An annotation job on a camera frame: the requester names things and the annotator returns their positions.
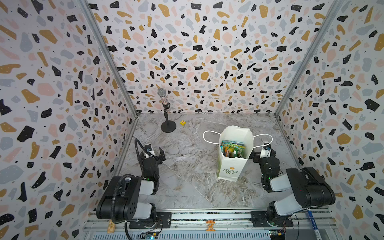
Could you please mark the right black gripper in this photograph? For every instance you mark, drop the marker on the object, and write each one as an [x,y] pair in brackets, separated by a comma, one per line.
[263,156]

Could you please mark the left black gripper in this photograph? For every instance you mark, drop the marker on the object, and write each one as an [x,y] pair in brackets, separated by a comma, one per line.
[154,156]

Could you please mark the white paper shopping bag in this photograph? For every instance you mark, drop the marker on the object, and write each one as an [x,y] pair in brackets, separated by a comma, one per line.
[229,169]

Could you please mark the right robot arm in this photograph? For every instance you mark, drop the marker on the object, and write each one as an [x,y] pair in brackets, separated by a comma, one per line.
[308,188]

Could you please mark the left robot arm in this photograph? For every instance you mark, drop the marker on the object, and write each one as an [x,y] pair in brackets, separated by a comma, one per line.
[120,201]

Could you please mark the microphone on black stand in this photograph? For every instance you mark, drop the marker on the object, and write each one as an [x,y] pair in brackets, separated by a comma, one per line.
[167,126]

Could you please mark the green circuit board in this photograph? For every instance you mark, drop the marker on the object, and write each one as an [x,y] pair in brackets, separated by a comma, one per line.
[148,235]

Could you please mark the blue marker pen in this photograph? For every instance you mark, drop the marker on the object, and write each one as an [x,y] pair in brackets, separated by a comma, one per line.
[315,227]

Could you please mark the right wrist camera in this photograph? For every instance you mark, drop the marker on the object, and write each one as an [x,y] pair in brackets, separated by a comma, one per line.
[266,151]

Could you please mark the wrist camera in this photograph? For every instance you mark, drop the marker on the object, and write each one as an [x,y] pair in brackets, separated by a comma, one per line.
[149,150]
[266,151]

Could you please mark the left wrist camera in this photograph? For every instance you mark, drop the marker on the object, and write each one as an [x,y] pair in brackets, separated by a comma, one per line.
[149,150]

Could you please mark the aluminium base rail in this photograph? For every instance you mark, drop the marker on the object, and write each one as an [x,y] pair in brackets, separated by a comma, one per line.
[231,224]

